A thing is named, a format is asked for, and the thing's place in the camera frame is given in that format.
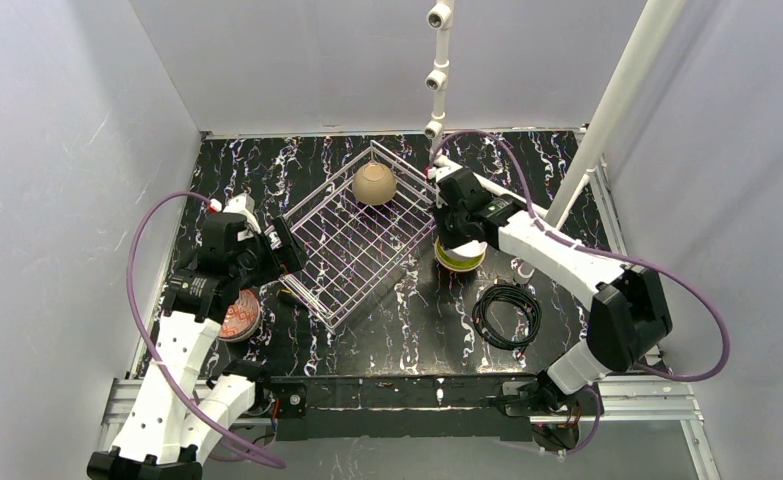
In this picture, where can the yellow-green bowl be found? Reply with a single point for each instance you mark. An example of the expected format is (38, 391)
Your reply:
(459, 268)

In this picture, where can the white pipe camera frame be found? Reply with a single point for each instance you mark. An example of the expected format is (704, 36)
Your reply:
(527, 64)

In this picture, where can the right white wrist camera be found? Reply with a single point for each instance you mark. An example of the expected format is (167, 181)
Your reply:
(441, 168)

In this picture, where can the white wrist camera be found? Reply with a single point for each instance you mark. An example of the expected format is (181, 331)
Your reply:
(242, 204)
(441, 168)

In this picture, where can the beige bowl white inside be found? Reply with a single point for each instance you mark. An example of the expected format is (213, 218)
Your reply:
(374, 184)

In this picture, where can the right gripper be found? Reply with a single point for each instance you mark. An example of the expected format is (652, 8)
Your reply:
(457, 234)

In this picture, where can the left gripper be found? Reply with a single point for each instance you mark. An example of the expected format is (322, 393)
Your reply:
(284, 240)

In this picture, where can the white wire dish rack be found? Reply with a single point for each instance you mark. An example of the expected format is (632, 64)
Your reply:
(352, 248)

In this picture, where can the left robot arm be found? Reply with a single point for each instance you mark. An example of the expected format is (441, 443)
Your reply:
(167, 435)

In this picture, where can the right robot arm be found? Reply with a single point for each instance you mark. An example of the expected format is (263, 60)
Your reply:
(627, 309)

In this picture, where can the small yellow black object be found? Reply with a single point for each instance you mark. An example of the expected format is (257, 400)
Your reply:
(286, 296)

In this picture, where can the red patterned bowl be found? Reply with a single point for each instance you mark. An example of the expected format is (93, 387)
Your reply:
(242, 318)

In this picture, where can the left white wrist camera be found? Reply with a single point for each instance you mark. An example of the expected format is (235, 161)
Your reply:
(242, 204)

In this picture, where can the aluminium table frame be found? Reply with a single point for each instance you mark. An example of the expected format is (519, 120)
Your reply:
(408, 404)

